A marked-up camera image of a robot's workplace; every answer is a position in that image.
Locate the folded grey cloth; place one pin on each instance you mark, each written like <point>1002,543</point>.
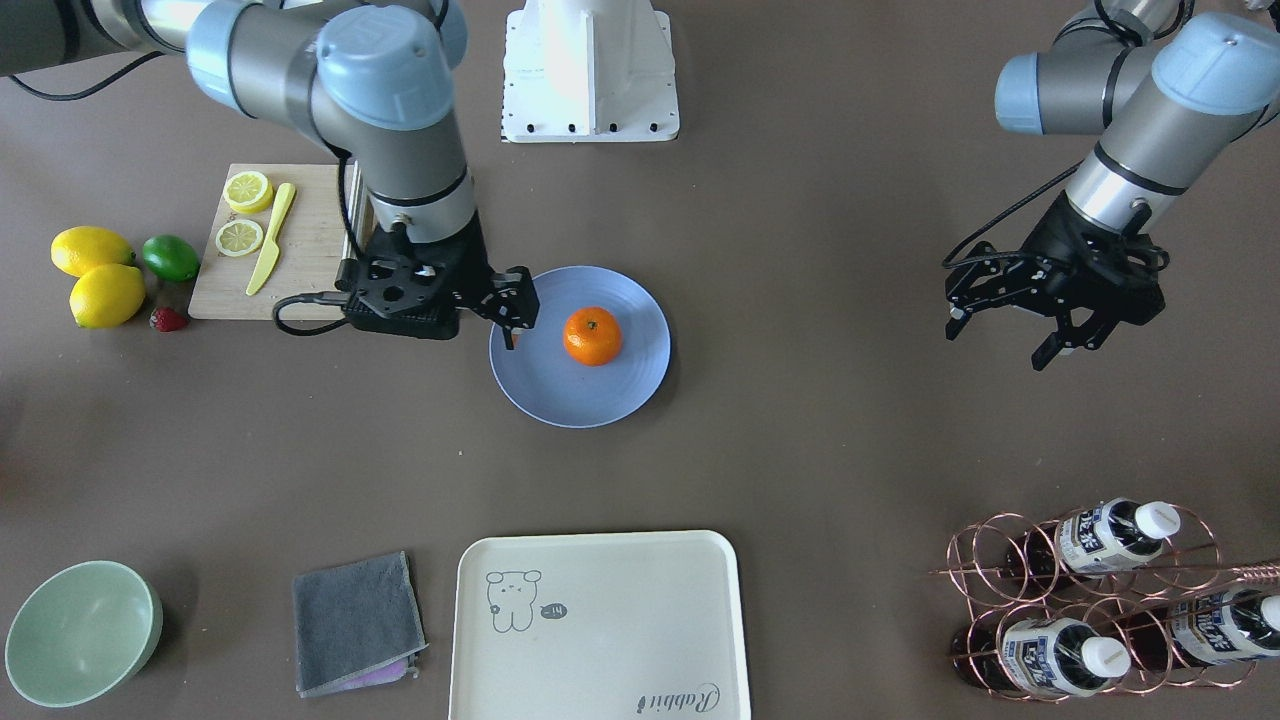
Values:
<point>356,625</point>

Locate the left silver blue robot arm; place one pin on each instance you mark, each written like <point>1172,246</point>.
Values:
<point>1163,91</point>

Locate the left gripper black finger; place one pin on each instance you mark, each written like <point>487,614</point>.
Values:
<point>987,278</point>
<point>1068,335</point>

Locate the yellow lemon upper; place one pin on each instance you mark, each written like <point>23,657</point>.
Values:
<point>107,295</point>

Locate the cream rabbit tray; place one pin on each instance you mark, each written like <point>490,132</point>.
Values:
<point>639,625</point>

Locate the tea bottle two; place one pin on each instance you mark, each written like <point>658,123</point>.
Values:
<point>1035,654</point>

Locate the mint green bowl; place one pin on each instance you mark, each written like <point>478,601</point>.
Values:
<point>82,633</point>

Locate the blue plate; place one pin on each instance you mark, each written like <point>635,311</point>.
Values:
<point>541,378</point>

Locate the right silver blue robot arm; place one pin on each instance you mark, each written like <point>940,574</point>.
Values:
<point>370,82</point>

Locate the orange mandarin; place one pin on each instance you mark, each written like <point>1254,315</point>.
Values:
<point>592,336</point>

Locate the yellow plastic knife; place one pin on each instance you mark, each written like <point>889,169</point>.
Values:
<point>270,249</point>

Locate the lemon slice lower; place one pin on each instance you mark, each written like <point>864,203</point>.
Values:
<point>239,237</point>

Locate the copper wire bottle rack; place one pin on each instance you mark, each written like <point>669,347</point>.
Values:
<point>1191,565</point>

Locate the tea bottle three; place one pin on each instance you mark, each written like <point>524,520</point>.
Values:
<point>1215,629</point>

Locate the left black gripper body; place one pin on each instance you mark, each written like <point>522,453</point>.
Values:
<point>1062,243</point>

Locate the green lime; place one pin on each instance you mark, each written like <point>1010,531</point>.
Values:
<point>171,258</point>

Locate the small red strawberry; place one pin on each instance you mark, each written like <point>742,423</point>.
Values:
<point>166,319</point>

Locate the tea bottle one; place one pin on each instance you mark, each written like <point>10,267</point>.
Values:
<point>1113,536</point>

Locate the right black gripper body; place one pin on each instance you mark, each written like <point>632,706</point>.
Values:
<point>474,262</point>

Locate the yellow lemon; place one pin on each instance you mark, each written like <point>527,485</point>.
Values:
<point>78,250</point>
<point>107,295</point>

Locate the wooden cutting board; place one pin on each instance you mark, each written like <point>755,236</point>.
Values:
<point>312,244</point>

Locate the yellow lemon lower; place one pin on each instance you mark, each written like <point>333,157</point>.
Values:
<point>78,250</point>

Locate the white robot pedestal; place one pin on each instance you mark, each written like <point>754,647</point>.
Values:
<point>589,72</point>

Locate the lemon slice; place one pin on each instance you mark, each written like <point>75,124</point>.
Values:
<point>248,192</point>
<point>239,237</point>

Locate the lemon slice upper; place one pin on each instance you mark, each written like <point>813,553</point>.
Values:
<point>248,192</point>

